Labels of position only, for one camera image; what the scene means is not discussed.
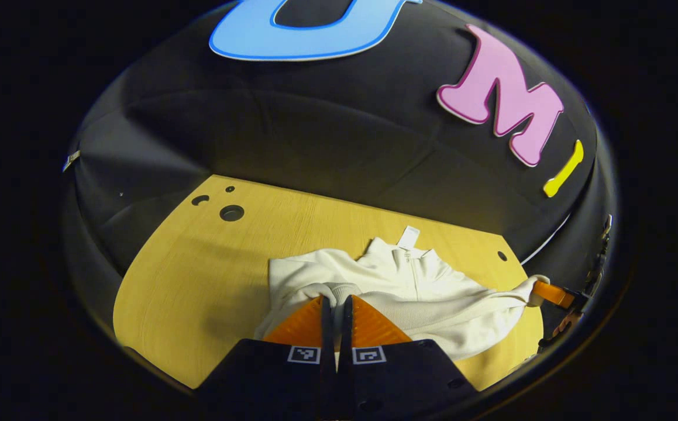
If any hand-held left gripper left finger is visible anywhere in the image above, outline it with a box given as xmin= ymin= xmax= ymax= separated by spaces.
xmin=195 ymin=295 xmax=338 ymax=421

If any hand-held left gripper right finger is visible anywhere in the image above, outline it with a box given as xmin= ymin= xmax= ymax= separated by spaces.
xmin=339 ymin=294 xmax=480 ymax=421

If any white zip-up garment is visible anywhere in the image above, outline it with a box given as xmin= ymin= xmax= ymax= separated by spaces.
xmin=254 ymin=225 xmax=550 ymax=372

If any black backdrop cloth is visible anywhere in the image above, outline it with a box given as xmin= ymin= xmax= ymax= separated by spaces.
xmin=61 ymin=0 xmax=617 ymax=293

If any thin white cable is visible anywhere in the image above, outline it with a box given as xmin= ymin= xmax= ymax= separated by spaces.
xmin=519 ymin=214 xmax=572 ymax=267

